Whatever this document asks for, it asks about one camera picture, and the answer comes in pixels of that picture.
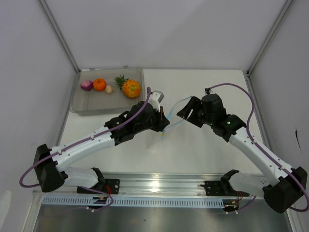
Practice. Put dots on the orange toy pineapple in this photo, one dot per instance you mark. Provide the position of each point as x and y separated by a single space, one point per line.
130 88

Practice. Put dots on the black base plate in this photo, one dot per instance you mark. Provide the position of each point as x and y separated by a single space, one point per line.
221 188
111 186

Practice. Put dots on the aluminium mounting rail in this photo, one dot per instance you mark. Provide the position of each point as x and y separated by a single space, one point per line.
133 185

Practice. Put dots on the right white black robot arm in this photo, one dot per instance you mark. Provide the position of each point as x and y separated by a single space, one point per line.
282 185

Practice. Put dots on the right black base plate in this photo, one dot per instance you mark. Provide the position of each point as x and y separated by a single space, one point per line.
221 188

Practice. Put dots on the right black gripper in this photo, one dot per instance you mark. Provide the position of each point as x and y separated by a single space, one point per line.
193 102

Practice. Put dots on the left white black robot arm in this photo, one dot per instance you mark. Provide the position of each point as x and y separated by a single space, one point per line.
54 165

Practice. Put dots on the beige garlic bulb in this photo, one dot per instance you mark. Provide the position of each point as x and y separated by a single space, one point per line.
109 89

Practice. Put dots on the aluminium frame post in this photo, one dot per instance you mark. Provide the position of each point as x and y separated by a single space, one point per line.
58 33
279 20

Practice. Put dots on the left aluminium frame post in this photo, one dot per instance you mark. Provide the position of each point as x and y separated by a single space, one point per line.
58 33

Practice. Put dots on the right aluminium frame post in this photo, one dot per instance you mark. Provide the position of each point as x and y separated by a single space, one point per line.
279 20

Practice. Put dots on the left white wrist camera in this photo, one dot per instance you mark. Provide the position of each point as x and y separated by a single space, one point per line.
155 99

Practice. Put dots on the small orange pumpkin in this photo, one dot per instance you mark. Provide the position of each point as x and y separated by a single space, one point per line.
99 84

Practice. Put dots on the clear grey plastic bin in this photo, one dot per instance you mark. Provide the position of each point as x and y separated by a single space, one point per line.
98 91

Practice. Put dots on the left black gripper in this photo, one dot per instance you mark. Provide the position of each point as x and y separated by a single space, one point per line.
162 121

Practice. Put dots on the slotted white cable duct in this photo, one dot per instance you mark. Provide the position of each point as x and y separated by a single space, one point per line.
135 201

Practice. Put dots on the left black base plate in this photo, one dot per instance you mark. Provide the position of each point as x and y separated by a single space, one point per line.
111 186

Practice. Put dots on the purple red onion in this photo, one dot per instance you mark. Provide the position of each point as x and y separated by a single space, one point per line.
86 85

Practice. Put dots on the clear zip top bag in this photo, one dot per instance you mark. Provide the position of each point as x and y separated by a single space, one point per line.
169 116

